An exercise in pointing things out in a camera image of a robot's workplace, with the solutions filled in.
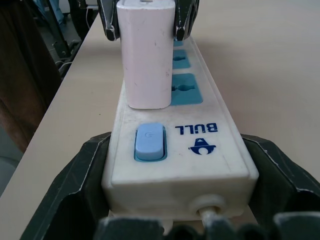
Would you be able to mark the black metal stand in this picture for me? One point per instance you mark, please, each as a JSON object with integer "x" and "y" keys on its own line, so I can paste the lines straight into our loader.
{"x": 63, "y": 37}

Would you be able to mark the white power strip blue sockets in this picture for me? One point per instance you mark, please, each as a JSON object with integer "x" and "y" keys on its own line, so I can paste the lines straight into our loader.
{"x": 190, "y": 160}

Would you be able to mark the white charger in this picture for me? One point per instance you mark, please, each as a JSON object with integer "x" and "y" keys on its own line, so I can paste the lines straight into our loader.
{"x": 146, "y": 57}

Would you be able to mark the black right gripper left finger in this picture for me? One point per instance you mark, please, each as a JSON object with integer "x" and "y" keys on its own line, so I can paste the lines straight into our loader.
{"x": 75, "y": 207}

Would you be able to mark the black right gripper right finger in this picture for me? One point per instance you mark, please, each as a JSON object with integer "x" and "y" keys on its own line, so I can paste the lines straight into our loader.
{"x": 282, "y": 185}

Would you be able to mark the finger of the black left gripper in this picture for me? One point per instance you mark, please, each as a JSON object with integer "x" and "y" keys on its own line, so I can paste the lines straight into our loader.
{"x": 186, "y": 20}
{"x": 107, "y": 17}

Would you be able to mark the brown curtain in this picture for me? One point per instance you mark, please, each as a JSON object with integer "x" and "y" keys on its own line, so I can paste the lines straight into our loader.
{"x": 22, "y": 75}

